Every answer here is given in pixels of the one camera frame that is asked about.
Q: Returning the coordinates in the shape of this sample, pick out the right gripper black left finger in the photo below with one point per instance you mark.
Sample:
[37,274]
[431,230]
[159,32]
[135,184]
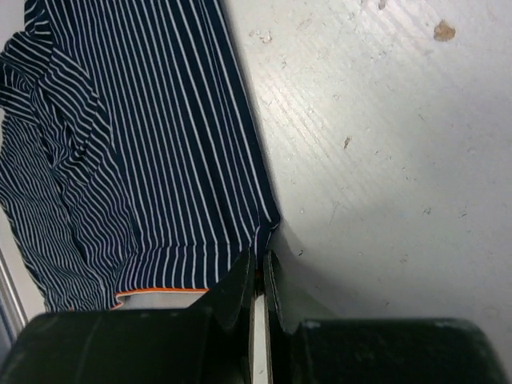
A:
[204,343]

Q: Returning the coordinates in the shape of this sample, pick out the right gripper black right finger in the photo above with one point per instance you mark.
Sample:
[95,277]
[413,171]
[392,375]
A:
[310,344]

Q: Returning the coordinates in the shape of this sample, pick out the blue striped boxer shorts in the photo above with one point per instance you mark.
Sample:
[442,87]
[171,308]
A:
[130,163]

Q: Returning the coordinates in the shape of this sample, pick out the aluminium mounting rail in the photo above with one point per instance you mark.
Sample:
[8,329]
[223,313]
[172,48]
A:
[13,315]

